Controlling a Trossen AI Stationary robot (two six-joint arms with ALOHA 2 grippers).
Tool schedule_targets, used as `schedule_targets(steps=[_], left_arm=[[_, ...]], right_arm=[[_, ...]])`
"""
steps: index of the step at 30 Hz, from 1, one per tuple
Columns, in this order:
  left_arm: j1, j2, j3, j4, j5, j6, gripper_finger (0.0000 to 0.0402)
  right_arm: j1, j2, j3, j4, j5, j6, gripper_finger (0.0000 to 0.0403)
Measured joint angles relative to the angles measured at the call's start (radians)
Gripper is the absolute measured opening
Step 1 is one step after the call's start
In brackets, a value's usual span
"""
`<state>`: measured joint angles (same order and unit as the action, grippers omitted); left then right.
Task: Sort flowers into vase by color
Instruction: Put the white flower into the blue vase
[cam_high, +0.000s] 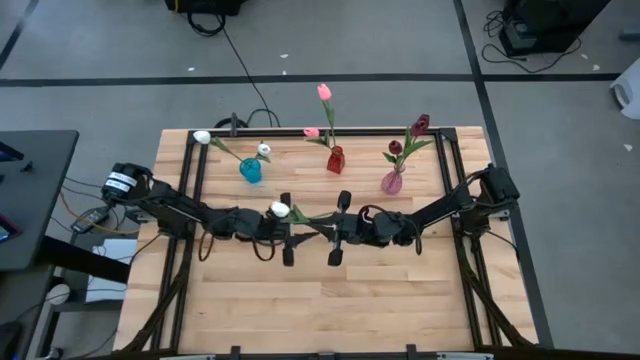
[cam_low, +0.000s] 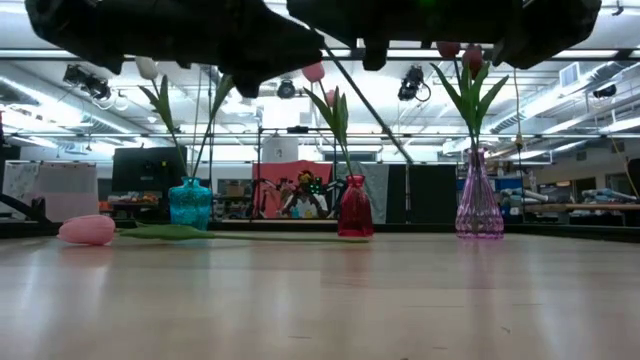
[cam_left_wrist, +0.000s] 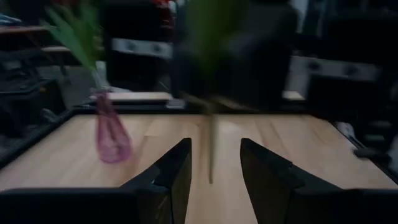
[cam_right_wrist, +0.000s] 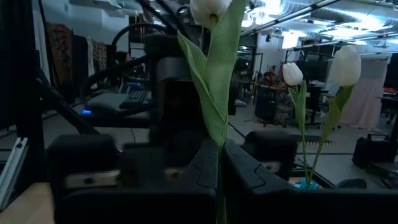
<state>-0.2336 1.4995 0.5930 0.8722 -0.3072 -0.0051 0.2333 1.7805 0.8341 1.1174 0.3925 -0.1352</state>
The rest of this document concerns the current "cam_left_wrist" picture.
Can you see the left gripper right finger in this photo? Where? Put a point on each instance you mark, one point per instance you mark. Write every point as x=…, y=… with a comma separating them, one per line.
x=267, y=180

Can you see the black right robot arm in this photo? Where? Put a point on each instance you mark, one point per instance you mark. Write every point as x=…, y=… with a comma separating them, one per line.
x=264, y=62

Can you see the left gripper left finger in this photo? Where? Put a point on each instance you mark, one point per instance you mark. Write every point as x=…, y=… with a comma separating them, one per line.
x=178, y=174

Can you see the purple glass vase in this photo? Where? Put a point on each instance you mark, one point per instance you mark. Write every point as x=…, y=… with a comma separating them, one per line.
x=112, y=146

